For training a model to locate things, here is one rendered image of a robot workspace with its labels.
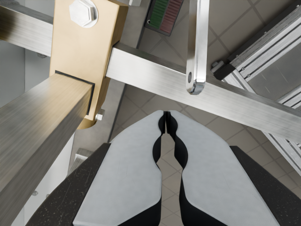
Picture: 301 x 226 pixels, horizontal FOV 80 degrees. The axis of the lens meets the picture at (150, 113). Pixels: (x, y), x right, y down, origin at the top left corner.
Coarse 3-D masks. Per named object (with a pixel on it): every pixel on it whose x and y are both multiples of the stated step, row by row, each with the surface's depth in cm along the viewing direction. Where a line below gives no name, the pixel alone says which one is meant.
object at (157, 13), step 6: (156, 0) 28; (162, 0) 28; (156, 6) 28; (162, 6) 28; (156, 12) 29; (162, 12) 29; (150, 18) 29; (156, 18) 29; (150, 24) 30; (156, 24) 30
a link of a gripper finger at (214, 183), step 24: (168, 120) 11; (192, 120) 10; (192, 144) 9; (216, 144) 9; (192, 168) 7; (216, 168) 7; (240, 168) 7; (192, 192) 6; (216, 192) 6; (240, 192) 6; (192, 216) 6; (216, 216) 6; (240, 216) 6; (264, 216) 6
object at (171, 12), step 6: (174, 0) 28; (180, 0) 28; (168, 6) 28; (174, 6) 28; (168, 12) 29; (174, 12) 29; (168, 18) 29; (174, 18) 29; (162, 24) 29; (168, 24) 29; (162, 30) 30; (168, 30) 30
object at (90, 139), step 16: (128, 0) 28; (144, 0) 28; (128, 16) 29; (144, 16) 29; (128, 32) 30; (112, 80) 35; (112, 96) 36; (112, 112) 38; (96, 128) 41; (112, 128) 41; (80, 144) 43; (96, 144) 43
